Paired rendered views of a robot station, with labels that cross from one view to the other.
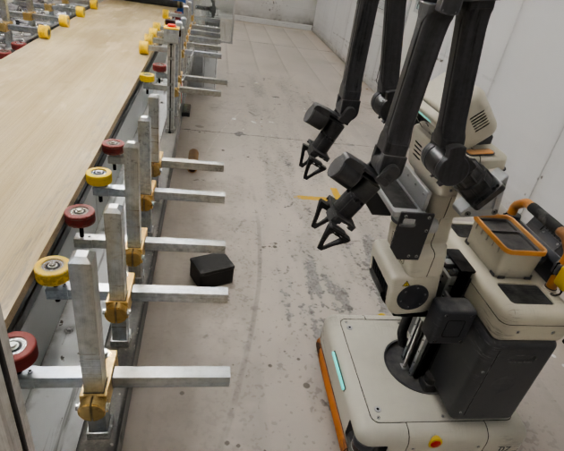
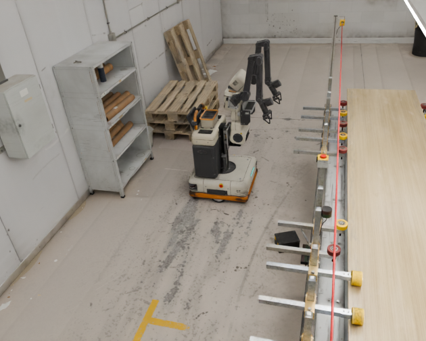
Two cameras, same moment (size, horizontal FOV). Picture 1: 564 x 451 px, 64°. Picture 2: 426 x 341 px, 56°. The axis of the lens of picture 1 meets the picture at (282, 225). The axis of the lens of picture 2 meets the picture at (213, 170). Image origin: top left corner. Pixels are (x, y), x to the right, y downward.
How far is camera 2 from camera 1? 4.91 m
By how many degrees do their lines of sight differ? 110
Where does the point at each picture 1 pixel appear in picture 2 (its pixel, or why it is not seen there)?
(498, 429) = not seen: hidden behind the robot
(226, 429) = (290, 189)
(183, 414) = (305, 195)
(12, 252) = (353, 114)
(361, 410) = (253, 160)
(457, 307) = not seen: hidden behind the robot
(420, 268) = not seen: hidden behind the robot
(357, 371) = (247, 167)
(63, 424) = (335, 126)
